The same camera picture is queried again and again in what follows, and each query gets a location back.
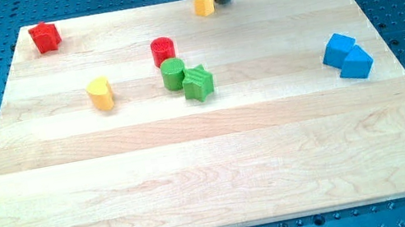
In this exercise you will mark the yellow heart block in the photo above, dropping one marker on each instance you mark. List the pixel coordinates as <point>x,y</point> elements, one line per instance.
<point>100,92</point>

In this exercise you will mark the green star block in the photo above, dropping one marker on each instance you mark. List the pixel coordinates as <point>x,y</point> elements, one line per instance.
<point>197,83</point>

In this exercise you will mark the green cylinder block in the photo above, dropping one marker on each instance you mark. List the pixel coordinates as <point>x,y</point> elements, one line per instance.
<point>172,72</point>

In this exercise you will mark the light wooden board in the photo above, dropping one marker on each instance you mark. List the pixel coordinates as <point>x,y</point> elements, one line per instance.
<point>281,136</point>

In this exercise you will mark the red cylinder block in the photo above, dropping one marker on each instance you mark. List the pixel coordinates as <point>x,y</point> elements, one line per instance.
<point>161,49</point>

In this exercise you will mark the yellow hexagon block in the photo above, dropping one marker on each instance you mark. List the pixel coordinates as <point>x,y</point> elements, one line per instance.
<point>204,7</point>

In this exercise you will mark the blue cube block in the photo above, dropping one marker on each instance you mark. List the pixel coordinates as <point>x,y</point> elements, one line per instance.
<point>337,48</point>

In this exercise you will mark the red star block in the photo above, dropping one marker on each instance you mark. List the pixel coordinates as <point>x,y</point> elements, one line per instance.
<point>45,37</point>

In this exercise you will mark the blue triangle block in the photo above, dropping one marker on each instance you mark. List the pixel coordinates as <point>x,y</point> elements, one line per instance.
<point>357,64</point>

